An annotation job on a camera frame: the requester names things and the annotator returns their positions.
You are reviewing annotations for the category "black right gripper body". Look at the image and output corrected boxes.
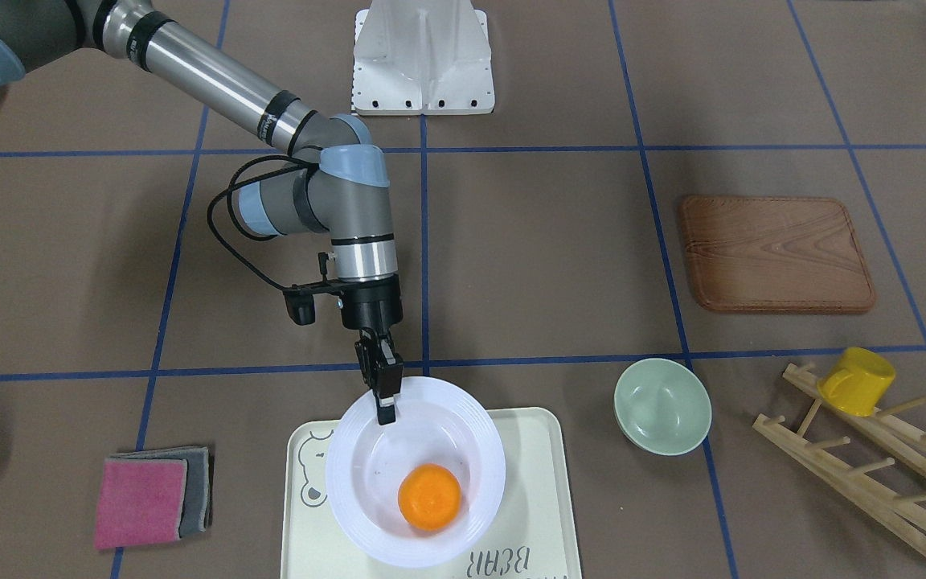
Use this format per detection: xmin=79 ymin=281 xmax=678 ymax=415
xmin=339 ymin=275 xmax=404 ymax=353

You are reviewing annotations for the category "white plate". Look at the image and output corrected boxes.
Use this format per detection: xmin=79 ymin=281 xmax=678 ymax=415
xmin=325 ymin=376 xmax=506 ymax=569

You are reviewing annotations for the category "orange fruit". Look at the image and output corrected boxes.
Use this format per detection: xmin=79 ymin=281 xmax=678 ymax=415
xmin=397 ymin=464 xmax=463 ymax=532

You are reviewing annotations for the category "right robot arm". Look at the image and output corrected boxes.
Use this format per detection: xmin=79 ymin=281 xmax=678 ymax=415
xmin=0 ymin=1 xmax=404 ymax=425

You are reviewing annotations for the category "cream bear tray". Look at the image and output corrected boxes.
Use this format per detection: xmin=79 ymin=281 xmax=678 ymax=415
xmin=281 ymin=407 xmax=582 ymax=578

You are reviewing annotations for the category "grey cloth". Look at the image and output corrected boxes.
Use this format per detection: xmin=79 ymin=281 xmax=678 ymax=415
xmin=106 ymin=446 xmax=211 ymax=541

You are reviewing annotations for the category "pink cloth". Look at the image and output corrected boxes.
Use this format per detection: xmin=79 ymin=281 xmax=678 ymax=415
xmin=93 ymin=458 xmax=187 ymax=550

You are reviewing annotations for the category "green bowl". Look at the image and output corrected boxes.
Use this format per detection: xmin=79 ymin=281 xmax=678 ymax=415
xmin=613 ymin=358 xmax=713 ymax=457

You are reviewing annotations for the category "wooden cutting board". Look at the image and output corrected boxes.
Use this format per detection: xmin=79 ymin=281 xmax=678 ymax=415
xmin=677 ymin=195 xmax=877 ymax=314

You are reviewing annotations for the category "yellow cup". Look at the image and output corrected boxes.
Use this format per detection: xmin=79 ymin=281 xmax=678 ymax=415
xmin=818 ymin=346 xmax=897 ymax=417

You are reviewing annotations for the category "wooden dish rack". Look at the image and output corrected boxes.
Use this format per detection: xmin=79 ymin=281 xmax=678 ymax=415
xmin=752 ymin=363 xmax=926 ymax=558

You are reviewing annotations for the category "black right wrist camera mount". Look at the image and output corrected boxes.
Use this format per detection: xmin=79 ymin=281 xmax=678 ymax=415
xmin=282 ymin=252 xmax=349 ymax=326

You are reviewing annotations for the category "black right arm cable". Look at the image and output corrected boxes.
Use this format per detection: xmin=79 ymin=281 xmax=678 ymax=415
xmin=207 ymin=154 xmax=327 ymax=292

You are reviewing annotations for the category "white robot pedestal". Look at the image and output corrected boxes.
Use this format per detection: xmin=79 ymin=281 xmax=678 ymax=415
xmin=350 ymin=1 xmax=496 ymax=115

